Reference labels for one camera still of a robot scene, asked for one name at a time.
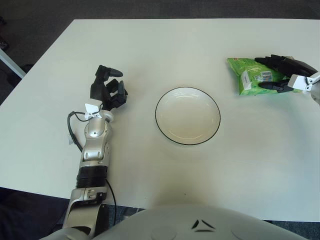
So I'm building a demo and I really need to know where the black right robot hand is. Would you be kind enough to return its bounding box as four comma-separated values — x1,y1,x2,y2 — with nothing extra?
254,53,318,94

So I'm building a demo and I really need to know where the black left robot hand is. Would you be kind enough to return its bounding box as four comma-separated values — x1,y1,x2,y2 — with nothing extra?
89,64,129,111

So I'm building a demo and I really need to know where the green snack bag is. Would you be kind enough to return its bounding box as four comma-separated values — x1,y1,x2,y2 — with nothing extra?
226,56,301,97

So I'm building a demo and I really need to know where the white plate with black rim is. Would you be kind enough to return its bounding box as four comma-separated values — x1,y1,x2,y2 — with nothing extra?
154,86,222,146

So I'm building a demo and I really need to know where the white right wrist tag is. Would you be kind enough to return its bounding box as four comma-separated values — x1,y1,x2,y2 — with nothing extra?
287,74,310,90

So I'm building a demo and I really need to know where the white wrist tag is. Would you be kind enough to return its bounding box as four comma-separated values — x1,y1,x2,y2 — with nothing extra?
84,102,101,120
287,74,310,90

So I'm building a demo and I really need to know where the white left wrist tag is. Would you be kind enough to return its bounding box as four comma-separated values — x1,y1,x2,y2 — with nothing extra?
84,102,101,120

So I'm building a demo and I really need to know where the white furniture edge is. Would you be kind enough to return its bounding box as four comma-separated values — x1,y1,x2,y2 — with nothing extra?
0,47,27,78

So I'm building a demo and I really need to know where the grey robot torso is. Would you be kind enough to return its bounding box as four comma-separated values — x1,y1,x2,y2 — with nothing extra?
46,203,320,240

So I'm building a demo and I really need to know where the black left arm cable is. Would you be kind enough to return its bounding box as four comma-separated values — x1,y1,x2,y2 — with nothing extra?
66,104,118,226

